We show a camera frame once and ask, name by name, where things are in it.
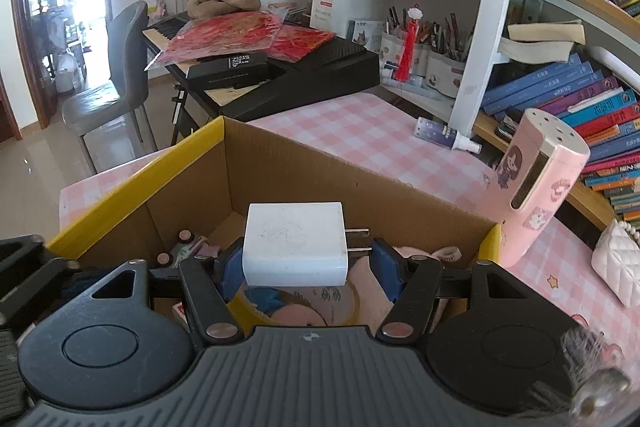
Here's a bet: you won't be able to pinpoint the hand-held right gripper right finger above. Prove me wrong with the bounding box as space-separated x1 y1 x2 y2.
372 238 566 342

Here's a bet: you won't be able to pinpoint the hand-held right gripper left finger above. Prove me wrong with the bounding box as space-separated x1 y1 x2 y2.
62 242 246 343

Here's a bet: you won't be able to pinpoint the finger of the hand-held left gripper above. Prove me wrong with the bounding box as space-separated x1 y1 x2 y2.
0 235 46 261
0 259 81 323

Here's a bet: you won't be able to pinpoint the pink plush toy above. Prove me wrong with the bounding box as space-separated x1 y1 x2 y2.
344 245 462 326
272 301 331 328

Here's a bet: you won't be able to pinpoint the white power adapter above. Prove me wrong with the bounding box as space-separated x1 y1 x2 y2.
242 201 374 288

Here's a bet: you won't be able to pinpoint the yellow cardboard box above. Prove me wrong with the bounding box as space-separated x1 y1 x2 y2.
44 115 503 358

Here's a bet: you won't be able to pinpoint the pink checkered tablecloth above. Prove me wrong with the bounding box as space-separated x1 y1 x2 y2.
58 89 640 378

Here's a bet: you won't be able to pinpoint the small purple spray bottle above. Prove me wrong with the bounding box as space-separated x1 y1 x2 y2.
414 116 482 153

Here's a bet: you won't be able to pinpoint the black keyboard stand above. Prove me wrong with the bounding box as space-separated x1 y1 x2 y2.
169 81 201 148

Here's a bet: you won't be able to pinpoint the pink cylindrical dispenser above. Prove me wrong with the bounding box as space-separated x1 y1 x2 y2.
497 108 591 268

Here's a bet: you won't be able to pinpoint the white pen holder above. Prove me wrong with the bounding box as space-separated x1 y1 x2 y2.
424 51 469 98
379 31 426 80

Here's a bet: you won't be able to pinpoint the black electronic keyboard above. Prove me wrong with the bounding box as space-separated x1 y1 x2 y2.
142 11 381 123

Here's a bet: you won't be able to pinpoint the grey chair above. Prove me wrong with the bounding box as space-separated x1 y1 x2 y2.
62 0 159 173

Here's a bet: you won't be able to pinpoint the red tassel ornament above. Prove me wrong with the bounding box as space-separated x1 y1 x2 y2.
397 6 426 83

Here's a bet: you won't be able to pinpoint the white quilted purse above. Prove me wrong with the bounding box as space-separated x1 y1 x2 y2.
591 219 640 308

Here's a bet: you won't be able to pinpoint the small blue white box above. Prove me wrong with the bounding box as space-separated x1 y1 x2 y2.
347 19 386 53

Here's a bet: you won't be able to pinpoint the red plastic packet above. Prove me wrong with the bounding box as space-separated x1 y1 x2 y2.
144 10 336 70

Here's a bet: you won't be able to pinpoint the white box red label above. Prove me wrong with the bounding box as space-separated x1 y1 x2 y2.
309 0 335 30

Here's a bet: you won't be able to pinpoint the beige lying books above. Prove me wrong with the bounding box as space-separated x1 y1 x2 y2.
497 21 586 64

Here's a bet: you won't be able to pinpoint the white wooden bookshelf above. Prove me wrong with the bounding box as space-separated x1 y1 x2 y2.
214 0 640 228

